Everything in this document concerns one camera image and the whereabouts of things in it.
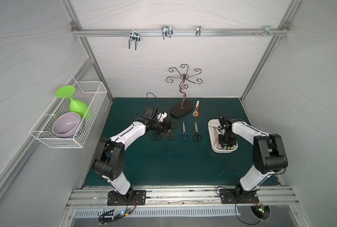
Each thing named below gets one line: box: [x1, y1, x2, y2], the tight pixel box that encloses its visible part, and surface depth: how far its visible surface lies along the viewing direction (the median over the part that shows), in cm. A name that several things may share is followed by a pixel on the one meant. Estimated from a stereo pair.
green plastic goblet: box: [55, 85, 94, 120], surface depth 64 cm
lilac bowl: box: [52, 112, 81, 138], surface depth 61 cm
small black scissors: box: [165, 130, 176, 140], surface depth 98 cm
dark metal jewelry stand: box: [166, 63, 203, 117], surface depth 97 cm
